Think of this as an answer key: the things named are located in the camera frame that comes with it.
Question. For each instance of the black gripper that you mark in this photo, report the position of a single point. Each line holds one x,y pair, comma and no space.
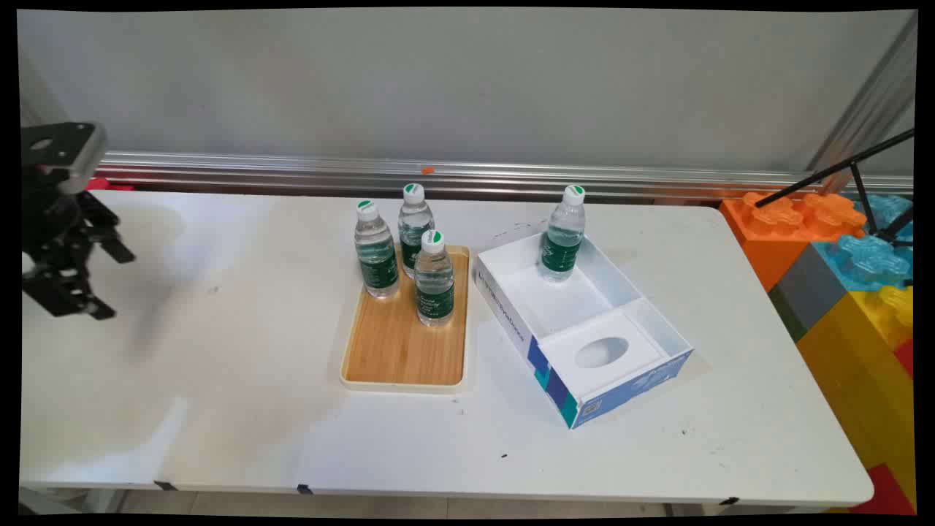
51,223

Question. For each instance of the clear water bottle green label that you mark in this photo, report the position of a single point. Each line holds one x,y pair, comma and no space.
377,256
562,241
415,219
434,285

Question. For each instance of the red giant building block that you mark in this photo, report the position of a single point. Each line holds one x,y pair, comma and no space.
887,493
109,184

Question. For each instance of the wooden tray cream rim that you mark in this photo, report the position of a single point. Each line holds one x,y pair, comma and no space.
394,347

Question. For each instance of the white and blue cardboard box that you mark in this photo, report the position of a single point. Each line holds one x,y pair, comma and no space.
584,321

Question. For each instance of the orange giant building block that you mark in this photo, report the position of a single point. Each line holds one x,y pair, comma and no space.
774,234

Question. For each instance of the grey giant building block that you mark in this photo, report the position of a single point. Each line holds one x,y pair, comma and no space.
811,288

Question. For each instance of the black tripod stand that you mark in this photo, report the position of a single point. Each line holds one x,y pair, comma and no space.
833,169

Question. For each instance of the translucent blue building block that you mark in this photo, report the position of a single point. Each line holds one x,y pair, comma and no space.
865,263
887,208

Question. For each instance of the aluminium frame rail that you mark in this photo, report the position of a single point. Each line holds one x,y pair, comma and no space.
292,169

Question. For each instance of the aluminium frame post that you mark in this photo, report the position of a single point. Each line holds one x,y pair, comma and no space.
869,95

